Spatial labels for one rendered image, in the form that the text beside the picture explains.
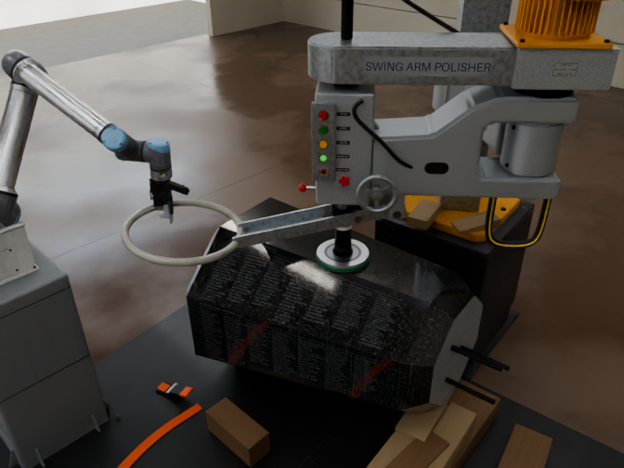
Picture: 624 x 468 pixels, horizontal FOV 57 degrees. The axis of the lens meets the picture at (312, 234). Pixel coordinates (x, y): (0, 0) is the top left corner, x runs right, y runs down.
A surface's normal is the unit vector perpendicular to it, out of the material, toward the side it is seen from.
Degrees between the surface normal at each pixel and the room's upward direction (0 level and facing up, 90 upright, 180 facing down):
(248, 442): 0
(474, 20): 90
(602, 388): 0
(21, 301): 90
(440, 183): 90
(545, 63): 90
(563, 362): 0
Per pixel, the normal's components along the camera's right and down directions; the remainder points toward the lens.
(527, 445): -0.01, -0.85
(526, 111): -0.08, 0.52
